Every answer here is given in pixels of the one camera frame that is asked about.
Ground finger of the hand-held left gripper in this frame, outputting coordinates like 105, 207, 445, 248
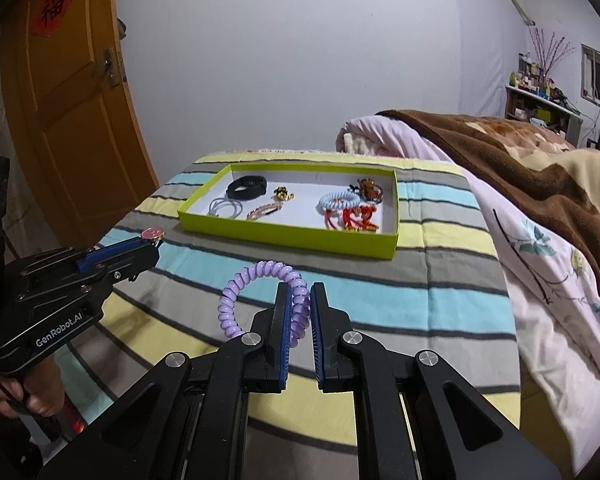
76, 236, 163, 274
94, 245, 162, 284

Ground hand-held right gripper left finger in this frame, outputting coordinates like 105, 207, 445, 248
35, 282, 296, 480

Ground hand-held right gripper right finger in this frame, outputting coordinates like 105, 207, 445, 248
310, 282, 563, 480

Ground purple spiral hair tie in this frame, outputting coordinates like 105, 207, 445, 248
218, 260, 312, 349

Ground clear white hair ties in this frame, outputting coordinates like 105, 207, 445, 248
209, 197, 244, 220

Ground lime green shallow box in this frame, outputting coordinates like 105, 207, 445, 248
177, 162, 400, 261

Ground red string bracelet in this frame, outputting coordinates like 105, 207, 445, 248
324, 204, 382, 234

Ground black hair band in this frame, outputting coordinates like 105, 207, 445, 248
226, 175, 267, 200

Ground rose gold hair clip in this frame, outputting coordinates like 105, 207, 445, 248
246, 201, 281, 221

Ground light blue spiral hair tie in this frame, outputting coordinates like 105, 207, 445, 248
317, 191, 362, 217

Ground brown beaded hair accessory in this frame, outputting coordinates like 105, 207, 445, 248
349, 177, 384, 205

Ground person's left hand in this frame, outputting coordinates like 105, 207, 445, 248
0, 350, 67, 421

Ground striped bed blanket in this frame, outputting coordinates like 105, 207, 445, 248
55, 152, 522, 447

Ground orange wooden door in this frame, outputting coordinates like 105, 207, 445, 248
0, 0, 161, 250

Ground metal door lock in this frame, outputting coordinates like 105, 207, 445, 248
102, 48, 126, 89

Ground pink floral quilt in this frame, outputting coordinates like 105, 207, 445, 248
336, 114, 600, 477

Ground red door poster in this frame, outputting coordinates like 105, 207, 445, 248
28, 0, 81, 37

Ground brown fleece blanket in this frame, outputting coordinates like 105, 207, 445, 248
375, 109, 600, 322

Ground row of small shelf items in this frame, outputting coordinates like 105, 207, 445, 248
509, 52, 578, 106

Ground purple decorative branches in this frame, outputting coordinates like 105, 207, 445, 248
526, 25, 577, 80

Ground brown bed frame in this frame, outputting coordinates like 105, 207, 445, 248
519, 374, 582, 480

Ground wall shelf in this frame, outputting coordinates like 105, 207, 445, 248
505, 82, 587, 150

